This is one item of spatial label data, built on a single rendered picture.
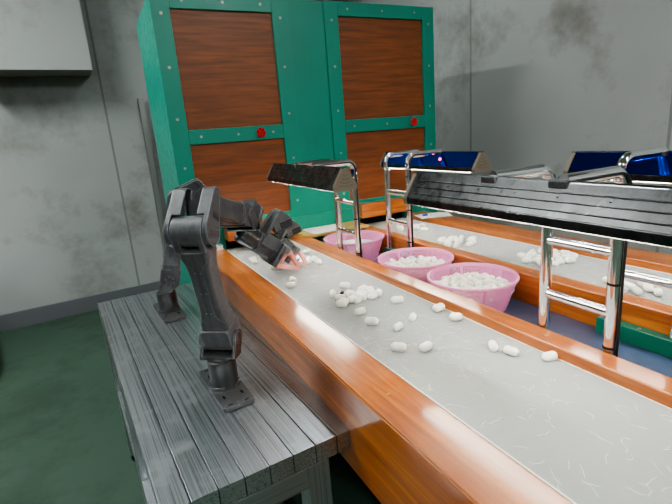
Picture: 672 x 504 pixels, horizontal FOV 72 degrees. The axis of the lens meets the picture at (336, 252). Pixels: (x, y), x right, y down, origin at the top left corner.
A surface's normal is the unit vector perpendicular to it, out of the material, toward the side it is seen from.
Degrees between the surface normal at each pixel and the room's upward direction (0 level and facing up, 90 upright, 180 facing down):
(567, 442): 0
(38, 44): 90
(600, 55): 90
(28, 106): 90
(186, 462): 0
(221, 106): 90
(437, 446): 0
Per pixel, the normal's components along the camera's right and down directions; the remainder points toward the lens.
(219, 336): -0.13, 0.48
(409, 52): 0.46, 0.19
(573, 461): -0.07, -0.97
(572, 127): -0.85, 0.19
